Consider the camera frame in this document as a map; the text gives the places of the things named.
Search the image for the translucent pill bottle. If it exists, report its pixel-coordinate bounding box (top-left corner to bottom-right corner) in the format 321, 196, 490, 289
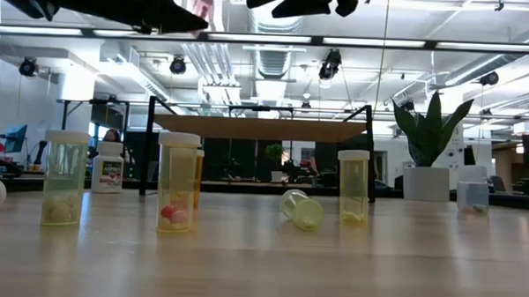
41, 130, 93, 228
154, 131, 204, 235

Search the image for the small potted plant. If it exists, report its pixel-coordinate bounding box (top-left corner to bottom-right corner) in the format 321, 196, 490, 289
264, 143, 286, 183

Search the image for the white aspirin bottle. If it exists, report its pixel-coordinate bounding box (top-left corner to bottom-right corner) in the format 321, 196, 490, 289
90, 141, 125, 195

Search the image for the black overhead light bar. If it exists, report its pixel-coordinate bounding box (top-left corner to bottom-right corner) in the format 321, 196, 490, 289
0, 23, 529, 56

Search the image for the white plant pot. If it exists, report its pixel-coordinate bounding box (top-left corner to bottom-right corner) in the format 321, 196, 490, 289
402, 166, 451, 203

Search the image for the slim yellow pill bottle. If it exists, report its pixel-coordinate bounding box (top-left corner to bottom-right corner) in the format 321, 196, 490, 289
335, 149, 371, 226

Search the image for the black ceiling spotlight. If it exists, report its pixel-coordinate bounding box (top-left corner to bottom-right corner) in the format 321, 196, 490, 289
479, 70, 500, 88
19, 56, 39, 78
168, 56, 189, 76

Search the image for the black background table frame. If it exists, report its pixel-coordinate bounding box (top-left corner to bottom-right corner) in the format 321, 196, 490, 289
59, 96, 130, 171

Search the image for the person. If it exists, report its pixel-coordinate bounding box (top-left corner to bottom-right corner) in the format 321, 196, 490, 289
96, 127, 134, 166

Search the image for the computer monitor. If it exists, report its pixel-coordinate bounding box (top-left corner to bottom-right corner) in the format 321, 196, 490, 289
4, 123, 29, 154

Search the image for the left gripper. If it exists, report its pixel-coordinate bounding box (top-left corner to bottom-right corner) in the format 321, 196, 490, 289
30, 0, 210, 36

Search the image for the yellow-green pill bottle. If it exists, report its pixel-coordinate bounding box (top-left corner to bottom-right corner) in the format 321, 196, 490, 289
279, 188, 325, 234

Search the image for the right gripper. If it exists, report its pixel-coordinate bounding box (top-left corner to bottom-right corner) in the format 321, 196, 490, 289
245, 0, 360, 22

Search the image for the black overhead camera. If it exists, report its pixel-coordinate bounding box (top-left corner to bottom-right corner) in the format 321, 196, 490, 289
317, 48, 343, 81

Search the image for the small clear pill bottle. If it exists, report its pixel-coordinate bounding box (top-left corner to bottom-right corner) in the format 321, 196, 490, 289
456, 165, 491, 214

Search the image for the orange pill bottle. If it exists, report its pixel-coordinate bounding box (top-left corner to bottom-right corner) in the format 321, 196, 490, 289
194, 149, 205, 210

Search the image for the wooden shelf with black legs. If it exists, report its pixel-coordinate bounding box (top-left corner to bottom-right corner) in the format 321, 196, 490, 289
138, 95, 380, 205

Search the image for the green snake plant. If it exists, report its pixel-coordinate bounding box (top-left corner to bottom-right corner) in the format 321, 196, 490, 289
389, 90, 475, 170

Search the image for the silver ventilation duct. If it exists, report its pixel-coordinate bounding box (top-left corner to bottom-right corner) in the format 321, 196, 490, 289
244, 6, 309, 80

